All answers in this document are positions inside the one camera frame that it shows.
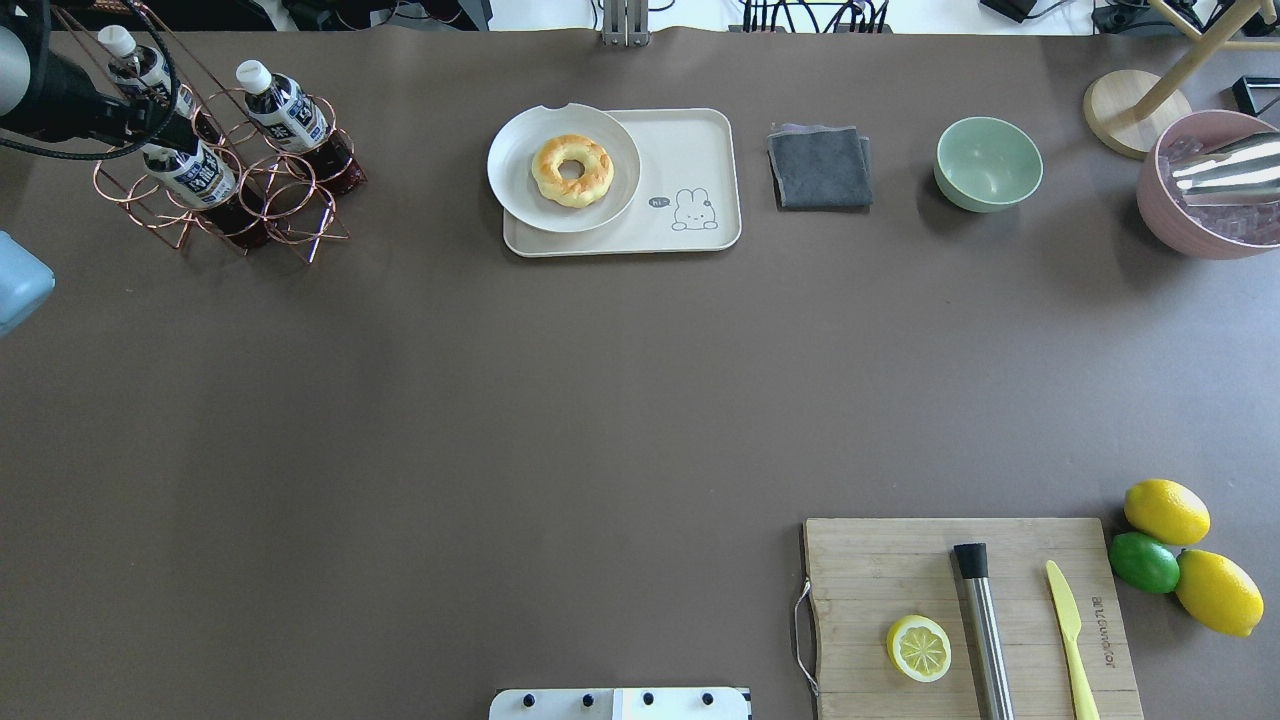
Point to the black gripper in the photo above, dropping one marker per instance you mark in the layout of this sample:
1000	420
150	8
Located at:
68	99

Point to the tea bottle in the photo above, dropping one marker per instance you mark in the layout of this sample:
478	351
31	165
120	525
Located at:
204	183
142	74
295	124

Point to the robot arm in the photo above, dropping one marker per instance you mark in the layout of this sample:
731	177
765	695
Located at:
27	28

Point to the beige rabbit tray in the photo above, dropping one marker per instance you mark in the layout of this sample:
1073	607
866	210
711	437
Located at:
687	199

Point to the white round plate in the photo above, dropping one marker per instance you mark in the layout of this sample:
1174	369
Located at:
514	149

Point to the glazed donut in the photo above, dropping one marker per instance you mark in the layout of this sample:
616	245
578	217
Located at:
572	170

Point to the dark grey folded cloth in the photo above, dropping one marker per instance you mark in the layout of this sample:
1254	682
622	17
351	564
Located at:
821	167

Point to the green bowl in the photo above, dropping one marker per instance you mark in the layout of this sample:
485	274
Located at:
986	164

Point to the wooden cutting board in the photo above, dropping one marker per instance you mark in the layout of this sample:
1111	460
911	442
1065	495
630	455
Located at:
867	573

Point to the half lemon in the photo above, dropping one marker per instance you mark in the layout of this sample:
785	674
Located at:
919	648

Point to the wooden stand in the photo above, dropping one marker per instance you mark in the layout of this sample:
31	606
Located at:
1128	110

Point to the yellow plastic knife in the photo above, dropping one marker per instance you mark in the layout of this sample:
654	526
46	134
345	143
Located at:
1070	626

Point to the pink bowl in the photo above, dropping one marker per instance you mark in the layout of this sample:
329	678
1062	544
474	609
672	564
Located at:
1201	232

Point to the upper whole lemon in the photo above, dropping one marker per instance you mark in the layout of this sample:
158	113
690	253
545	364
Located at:
1167	511

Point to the whole lemon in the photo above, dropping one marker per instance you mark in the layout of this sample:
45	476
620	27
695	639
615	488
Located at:
1218	593
1167	511

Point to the green lime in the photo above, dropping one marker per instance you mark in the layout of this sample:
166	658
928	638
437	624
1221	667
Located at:
1144	563

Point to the metal ice scoop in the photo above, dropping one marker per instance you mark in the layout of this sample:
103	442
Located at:
1242	172

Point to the lower whole lemon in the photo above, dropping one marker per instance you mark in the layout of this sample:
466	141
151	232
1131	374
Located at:
1218	593

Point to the copper wire bottle rack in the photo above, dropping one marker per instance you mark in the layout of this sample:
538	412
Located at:
294	206

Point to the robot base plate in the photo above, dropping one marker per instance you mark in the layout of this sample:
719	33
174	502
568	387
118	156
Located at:
653	702

